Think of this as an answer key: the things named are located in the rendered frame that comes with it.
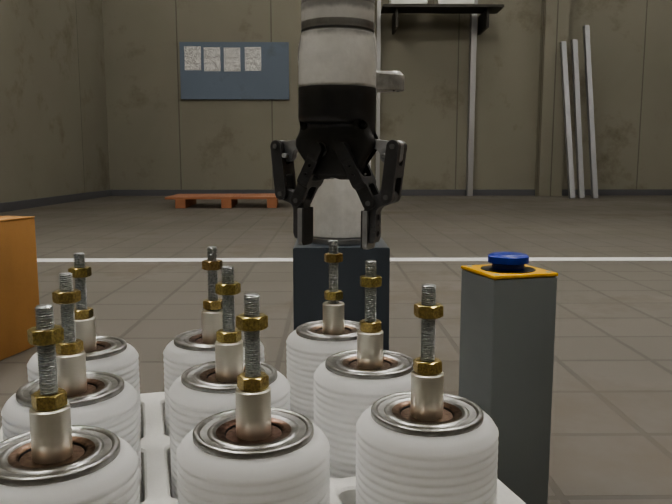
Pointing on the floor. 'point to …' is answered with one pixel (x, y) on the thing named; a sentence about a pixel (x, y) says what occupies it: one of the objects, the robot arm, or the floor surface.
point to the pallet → (222, 199)
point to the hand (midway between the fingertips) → (336, 233)
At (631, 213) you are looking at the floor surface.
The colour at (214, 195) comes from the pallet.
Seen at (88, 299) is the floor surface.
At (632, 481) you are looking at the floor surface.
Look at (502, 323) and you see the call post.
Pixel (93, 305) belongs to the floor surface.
